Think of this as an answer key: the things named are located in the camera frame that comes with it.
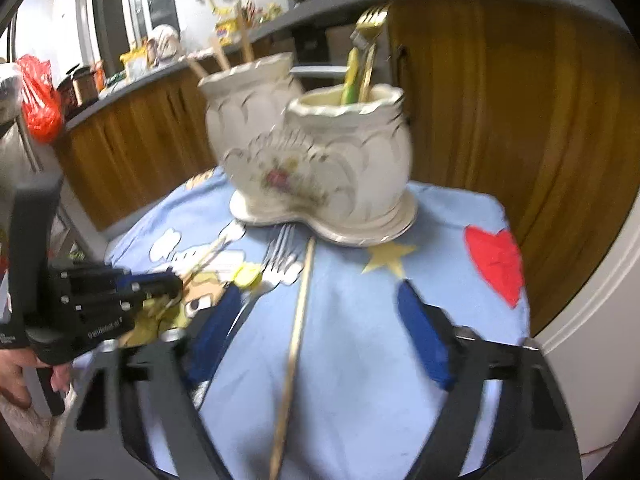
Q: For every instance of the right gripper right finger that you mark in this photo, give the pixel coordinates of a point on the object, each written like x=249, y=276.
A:
x=533, y=436

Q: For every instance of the cream ceramic double utensil holder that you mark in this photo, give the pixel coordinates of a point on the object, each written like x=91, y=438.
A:
x=303, y=156

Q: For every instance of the blue cartoon print cloth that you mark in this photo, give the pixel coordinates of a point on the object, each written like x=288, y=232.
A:
x=363, y=404

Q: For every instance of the long wooden chopstick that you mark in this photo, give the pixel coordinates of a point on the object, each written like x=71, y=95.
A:
x=281, y=430

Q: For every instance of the silver metal fork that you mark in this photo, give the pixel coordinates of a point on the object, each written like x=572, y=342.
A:
x=280, y=266

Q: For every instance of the person left hand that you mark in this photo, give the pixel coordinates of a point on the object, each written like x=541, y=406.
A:
x=12, y=382

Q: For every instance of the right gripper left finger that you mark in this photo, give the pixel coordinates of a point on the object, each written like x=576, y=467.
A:
x=104, y=437

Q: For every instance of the red plastic bag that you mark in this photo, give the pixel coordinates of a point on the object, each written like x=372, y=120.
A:
x=41, y=103

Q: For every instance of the wooden kitchen cabinets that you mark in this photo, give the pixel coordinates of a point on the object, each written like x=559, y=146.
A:
x=535, y=105

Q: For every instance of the yellow handled utensil in holder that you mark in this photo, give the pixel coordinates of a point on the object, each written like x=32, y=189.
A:
x=350, y=87

